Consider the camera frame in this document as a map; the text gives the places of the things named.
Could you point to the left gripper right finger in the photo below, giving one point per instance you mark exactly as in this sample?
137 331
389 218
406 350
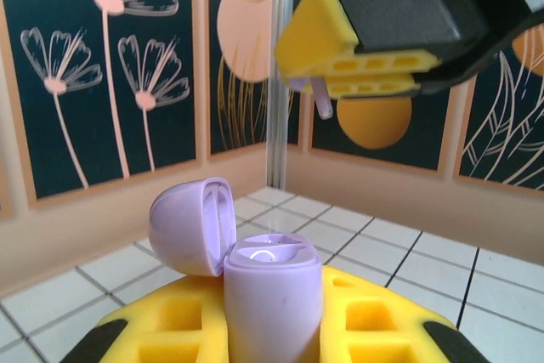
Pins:
374 320

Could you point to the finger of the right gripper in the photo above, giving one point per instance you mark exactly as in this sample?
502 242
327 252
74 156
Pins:
404 6
370 86

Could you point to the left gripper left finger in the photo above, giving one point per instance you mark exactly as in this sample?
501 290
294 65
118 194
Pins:
170 320

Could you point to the purple earbud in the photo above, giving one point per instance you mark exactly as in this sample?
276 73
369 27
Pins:
321 101

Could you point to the purple round charging case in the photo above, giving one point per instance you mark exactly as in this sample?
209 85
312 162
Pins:
272 307

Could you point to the aluminium frame post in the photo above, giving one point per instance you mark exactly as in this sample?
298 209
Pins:
278 125

